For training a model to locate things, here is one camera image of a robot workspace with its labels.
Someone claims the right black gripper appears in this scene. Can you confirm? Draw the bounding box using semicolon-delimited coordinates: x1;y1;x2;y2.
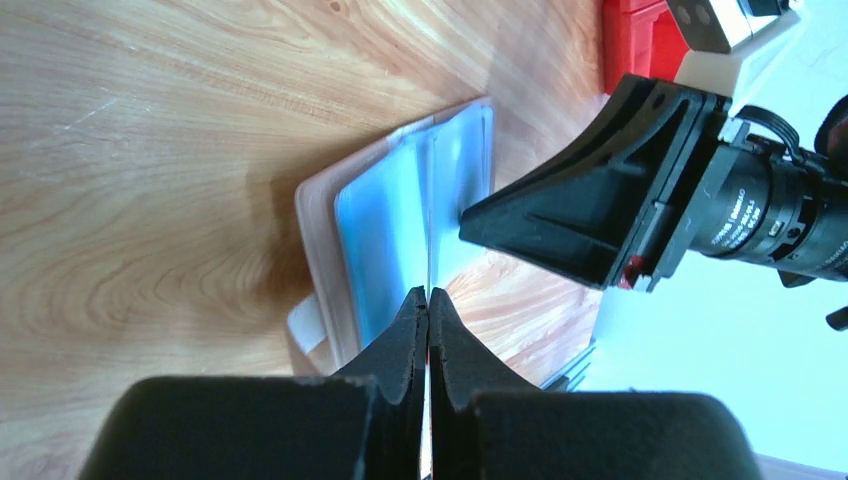
459;75;847;290

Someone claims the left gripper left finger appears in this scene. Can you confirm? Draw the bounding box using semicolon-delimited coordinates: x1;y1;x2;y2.
81;287;429;479

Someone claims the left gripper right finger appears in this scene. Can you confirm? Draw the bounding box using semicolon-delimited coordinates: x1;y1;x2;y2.
428;288;761;479

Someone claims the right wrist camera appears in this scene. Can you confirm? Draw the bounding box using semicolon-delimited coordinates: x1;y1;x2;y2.
666;0;809;106

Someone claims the VIP black credit card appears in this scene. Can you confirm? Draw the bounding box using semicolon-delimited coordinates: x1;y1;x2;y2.
425;133;435;303

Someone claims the beige card holder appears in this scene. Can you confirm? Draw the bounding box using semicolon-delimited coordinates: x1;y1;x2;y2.
287;96;495;372

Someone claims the middle red plastic bin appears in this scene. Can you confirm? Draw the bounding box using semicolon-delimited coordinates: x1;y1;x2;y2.
602;0;689;95

